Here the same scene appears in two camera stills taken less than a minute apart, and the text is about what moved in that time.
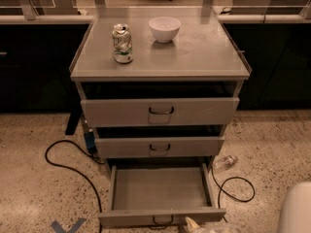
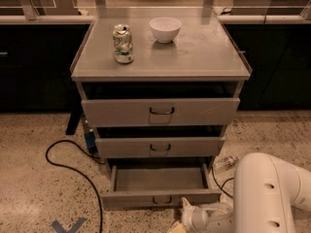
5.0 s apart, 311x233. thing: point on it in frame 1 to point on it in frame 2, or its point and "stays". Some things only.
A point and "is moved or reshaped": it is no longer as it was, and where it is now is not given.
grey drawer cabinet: x=158 y=85 stays
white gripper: x=195 y=225 to x=195 y=217
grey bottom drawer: x=159 y=194 is moved or reshaped
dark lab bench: x=37 y=51 stays
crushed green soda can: x=122 y=45 stays
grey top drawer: x=159 y=104 stays
